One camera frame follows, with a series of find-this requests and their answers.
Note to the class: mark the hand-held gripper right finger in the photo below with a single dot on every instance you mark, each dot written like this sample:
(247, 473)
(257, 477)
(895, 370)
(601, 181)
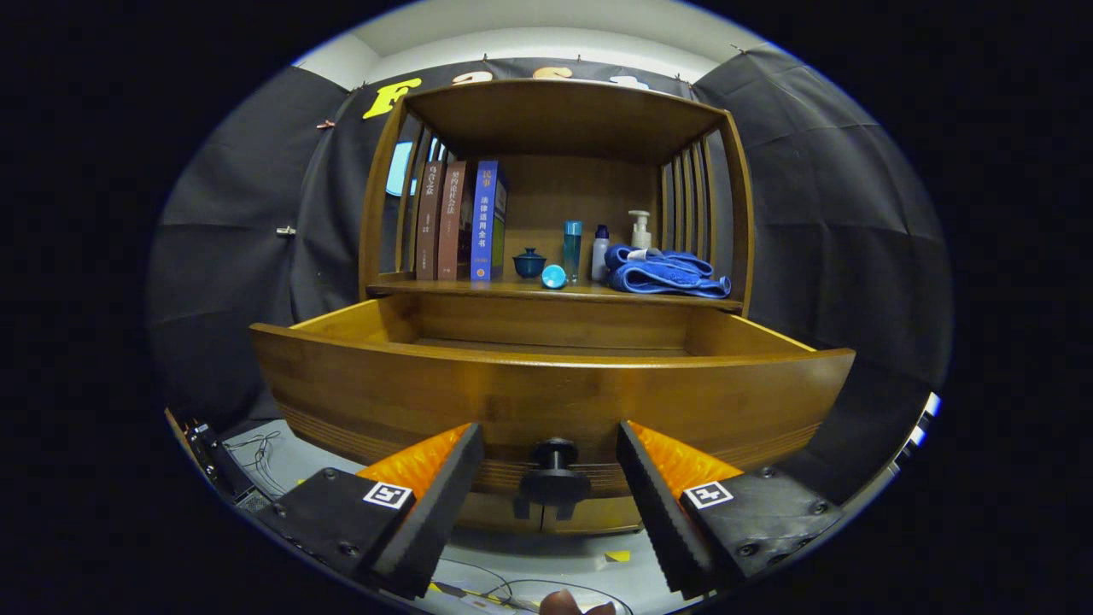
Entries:
(657, 512)

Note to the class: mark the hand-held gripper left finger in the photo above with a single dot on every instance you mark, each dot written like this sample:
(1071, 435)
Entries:
(435, 512)

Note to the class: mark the wooden drawer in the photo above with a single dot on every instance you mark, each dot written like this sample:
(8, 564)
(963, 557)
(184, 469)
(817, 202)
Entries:
(512, 393)

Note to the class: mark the blue white cosmetic tube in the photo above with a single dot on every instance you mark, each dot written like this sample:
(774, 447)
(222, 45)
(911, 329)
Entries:
(554, 276)

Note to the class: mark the wooden cabinet door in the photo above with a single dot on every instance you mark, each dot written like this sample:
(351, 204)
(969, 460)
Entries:
(606, 515)
(491, 515)

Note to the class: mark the wooden countertop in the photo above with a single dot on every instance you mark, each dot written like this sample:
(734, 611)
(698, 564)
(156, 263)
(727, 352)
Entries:
(452, 286)

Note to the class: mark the wooden cabinet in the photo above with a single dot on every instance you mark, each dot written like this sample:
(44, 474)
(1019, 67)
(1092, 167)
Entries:
(564, 188)

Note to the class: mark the blue folded towel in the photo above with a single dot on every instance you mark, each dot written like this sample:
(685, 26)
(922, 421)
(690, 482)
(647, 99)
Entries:
(666, 275)

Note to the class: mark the white bottle blue cap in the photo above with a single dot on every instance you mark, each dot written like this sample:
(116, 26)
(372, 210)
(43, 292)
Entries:
(600, 256)

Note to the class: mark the blue lidded tea cup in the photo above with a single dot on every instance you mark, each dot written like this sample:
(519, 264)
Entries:
(529, 265)

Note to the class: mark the teal glass bottle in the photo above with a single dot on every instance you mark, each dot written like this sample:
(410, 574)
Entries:
(572, 252)

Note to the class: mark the white pump bottle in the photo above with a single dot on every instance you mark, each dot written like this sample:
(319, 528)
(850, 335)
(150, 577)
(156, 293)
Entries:
(640, 235)

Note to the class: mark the blue book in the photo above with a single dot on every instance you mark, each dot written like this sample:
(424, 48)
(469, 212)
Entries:
(485, 222)

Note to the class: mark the black backdrop cloth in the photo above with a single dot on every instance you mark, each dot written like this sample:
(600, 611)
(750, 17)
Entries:
(222, 256)

